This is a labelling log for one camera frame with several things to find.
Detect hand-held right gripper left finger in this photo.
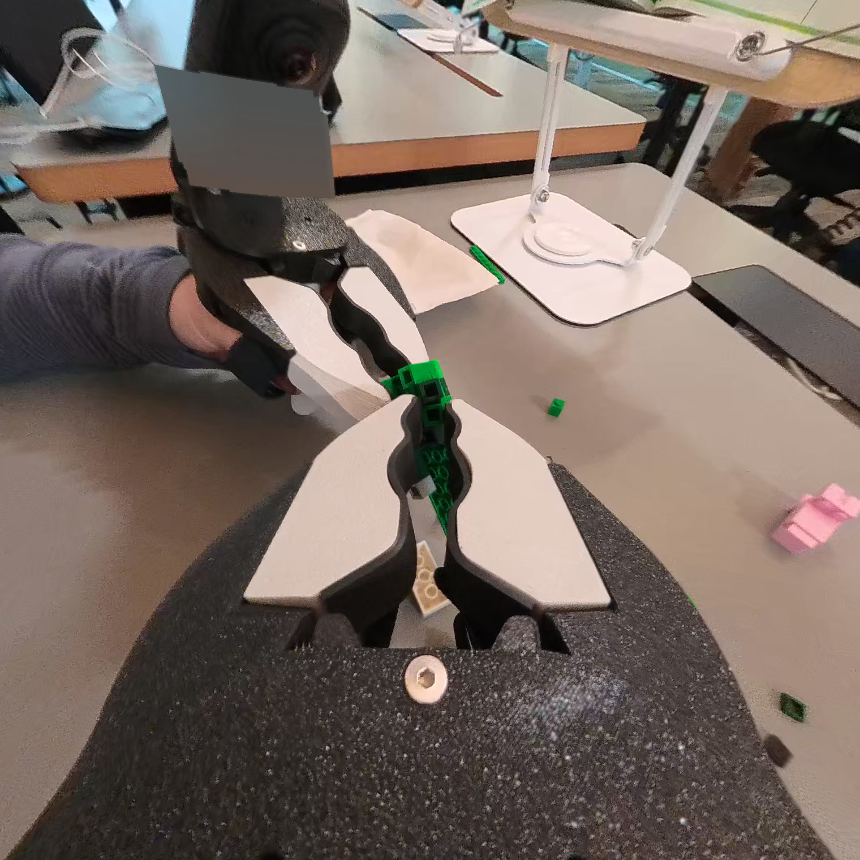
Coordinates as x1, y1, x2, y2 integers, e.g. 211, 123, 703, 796
243, 394, 420, 649

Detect black office chair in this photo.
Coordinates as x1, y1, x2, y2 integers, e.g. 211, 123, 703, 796
749, 117, 860, 202

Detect white tray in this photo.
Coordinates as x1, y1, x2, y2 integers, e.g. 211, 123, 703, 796
450, 0, 797, 328

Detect wood-edged grey table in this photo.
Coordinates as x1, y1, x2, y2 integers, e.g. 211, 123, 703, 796
10, 0, 647, 202

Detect white cord bundle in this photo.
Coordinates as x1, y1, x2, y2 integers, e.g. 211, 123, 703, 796
37, 27, 169, 135

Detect white desk stand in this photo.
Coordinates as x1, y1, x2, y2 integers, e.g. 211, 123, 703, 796
396, 0, 501, 56

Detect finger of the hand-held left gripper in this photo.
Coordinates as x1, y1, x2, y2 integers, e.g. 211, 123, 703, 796
326, 265, 432, 380
243, 277, 392, 423

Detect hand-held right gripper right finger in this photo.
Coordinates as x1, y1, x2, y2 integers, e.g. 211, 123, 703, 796
435, 398, 614, 651

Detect wooden table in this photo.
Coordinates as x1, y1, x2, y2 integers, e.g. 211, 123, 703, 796
699, 0, 860, 202

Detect green brick plate assembly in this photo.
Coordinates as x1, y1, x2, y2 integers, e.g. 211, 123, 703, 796
380, 359, 471, 538

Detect person's left forearm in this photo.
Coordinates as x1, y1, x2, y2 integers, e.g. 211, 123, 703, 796
0, 235, 192, 385

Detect grey desk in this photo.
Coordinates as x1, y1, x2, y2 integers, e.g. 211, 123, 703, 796
0, 163, 860, 860

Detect beige brick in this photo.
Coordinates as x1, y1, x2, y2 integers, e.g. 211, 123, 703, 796
411, 539, 452, 617

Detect pink toy pig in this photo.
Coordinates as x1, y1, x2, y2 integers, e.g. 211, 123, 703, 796
771, 484, 860, 555

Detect long green brick plate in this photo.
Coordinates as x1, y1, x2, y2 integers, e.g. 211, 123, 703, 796
469, 245, 506, 286

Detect person's left hand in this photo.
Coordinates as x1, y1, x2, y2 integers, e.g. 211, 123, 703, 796
168, 272, 300, 399

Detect white cloth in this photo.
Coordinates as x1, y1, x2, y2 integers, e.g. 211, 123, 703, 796
344, 210, 501, 315

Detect black mat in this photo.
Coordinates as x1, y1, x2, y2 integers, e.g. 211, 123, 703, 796
692, 264, 860, 409

